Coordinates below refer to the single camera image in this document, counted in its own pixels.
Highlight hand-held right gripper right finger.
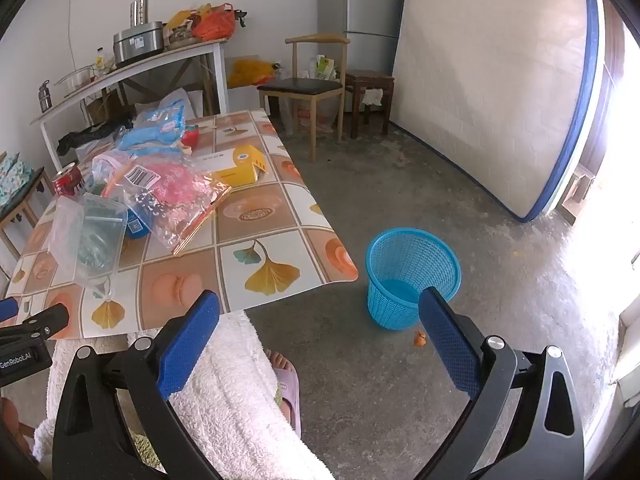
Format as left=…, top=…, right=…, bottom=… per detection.
left=417, top=286, right=586, bottom=480

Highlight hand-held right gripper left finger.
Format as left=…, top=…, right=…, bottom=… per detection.
left=50, top=289, right=223, bottom=480

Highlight clear plastic container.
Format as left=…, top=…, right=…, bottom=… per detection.
left=49, top=192, right=128, bottom=286

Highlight blue plastic waste basket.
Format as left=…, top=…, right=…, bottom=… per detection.
left=365, top=228, right=462, bottom=332

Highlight yellow white cardboard box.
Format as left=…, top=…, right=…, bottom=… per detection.
left=192, top=144, right=268, bottom=188

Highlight blue snack bag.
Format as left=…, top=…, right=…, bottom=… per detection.
left=115, top=97, right=193, bottom=158

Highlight person's left hand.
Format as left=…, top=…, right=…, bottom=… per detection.
left=0, top=397, right=33, bottom=461

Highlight white fluffy robe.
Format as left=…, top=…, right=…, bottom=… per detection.
left=32, top=310, right=336, bottom=480

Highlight wooden stool with dark seat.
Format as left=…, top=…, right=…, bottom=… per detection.
left=0, top=167, right=56, bottom=261

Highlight pink slipper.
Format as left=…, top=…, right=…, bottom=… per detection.
left=265, top=350, right=302, bottom=438

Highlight floral cushion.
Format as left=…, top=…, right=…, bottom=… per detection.
left=0, top=151, right=36, bottom=211

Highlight red soda can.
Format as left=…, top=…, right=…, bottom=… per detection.
left=52, top=162, right=83, bottom=197

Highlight patterned tablecloth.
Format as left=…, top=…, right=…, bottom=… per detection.
left=4, top=109, right=360, bottom=342

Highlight pink clear ziplock packet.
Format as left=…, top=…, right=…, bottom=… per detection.
left=92, top=152, right=233, bottom=256

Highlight black cloth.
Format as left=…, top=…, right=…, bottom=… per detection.
left=56, top=120, right=133, bottom=157

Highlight brown cardboard box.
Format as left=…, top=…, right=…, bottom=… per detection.
left=85, top=90, right=126, bottom=126

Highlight clear glass bowl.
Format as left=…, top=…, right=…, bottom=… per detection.
left=54, top=62, right=97, bottom=96

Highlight white sack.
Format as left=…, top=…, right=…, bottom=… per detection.
left=135, top=87, right=207, bottom=121

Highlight clear plastic bag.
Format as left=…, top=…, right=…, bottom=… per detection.
left=280, top=95, right=337, bottom=133

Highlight white mattress with blue edge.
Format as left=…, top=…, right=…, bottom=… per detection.
left=389, top=0, right=601, bottom=223

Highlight white side table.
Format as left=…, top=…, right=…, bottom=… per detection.
left=31, top=37, right=231, bottom=171

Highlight large yellow bag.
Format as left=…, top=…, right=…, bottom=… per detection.
left=227, top=58, right=281, bottom=88

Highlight wooden chair with black seat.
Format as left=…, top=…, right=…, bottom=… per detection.
left=257, top=33, right=351, bottom=163

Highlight silver rice cooker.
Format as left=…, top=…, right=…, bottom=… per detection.
left=112, top=21, right=166, bottom=66

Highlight white green packet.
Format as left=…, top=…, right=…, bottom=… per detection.
left=307, top=54, right=338, bottom=82

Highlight orange plastic bag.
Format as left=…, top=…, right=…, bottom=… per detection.
left=192, top=4, right=236, bottom=41

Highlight yellow plastic bag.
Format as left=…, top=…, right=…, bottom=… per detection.
left=165, top=5, right=213, bottom=31

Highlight grey refrigerator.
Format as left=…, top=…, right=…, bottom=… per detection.
left=317, top=0, right=413, bottom=78

